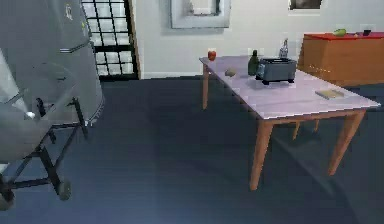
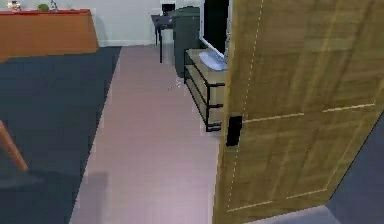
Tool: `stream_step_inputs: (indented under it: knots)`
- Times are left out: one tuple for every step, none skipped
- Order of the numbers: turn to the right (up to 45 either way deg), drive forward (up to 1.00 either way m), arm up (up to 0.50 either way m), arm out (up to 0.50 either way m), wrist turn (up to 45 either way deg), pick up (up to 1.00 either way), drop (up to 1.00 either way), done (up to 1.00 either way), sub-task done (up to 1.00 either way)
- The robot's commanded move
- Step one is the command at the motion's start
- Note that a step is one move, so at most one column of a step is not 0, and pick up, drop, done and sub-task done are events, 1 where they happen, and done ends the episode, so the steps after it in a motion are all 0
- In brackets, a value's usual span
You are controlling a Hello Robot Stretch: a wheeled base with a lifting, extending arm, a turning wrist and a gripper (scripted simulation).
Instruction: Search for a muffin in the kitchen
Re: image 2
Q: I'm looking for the black framed wooden tv stand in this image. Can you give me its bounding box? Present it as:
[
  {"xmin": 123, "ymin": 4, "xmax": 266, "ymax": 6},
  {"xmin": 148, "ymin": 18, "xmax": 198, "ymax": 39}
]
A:
[{"xmin": 183, "ymin": 48, "xmax": 229, "ymax": 133}]

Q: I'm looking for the dark green bin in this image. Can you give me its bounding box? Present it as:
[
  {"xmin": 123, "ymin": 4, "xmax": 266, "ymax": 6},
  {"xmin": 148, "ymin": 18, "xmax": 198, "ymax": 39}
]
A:
[{"xmin": 170, "ymin": 6, "xmax": 208, "ymax": 79}]

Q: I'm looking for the white framed television set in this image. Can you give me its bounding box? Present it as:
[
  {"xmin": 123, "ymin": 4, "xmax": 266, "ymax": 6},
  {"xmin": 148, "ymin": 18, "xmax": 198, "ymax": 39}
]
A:
[{"xmin": 198, "ymin": 0, "xmax": 233, "ymax": 72}]

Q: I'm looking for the dark small table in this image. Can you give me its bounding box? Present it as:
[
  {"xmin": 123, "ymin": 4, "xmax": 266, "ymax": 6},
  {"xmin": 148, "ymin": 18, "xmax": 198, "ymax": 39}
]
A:
[{"xmin": 150, "ymin": 14, "xmax": 175, "ymax": 64}]

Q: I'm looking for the light wooden room door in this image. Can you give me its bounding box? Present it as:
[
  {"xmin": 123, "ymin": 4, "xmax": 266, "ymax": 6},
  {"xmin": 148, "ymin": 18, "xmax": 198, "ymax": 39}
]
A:
[{"xmin": 212, "ymin": 0, "xmax": 384, "ymax": 224}]

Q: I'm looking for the dark blue carpet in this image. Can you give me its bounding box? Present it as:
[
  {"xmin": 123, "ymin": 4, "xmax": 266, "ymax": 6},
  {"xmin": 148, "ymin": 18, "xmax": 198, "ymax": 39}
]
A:
[{"xmin": 0, "ymin": 46, "xmax": 123, "ymax": 224}]

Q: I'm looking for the orange cabinet with red top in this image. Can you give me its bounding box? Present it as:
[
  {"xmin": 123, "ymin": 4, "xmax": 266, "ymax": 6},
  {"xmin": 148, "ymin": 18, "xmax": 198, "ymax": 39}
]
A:
[{"xmin": 0, "ymin": 9, "xmax": 100, "ymax": 63}]

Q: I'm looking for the brown wooden furniture leg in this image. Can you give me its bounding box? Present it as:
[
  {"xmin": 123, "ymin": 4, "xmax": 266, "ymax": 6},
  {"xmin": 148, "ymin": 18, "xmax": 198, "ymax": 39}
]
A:
[{"xmin": 0, "ymin": 119, "xmax": 29, "ymax": 173}]

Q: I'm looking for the white and red small object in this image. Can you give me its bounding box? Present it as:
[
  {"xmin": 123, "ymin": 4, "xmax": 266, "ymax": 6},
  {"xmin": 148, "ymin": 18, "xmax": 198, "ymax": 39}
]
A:
[{"xmin": 7, "ymin": 0, "xmax": 22, "ymax": 13}]

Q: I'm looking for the black door handle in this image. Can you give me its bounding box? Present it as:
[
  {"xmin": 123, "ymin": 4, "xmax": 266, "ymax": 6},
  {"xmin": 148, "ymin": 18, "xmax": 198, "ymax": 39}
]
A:
[{"xmin": 225, "ymin": 115, "xmax": 244, "ymax": 148}]

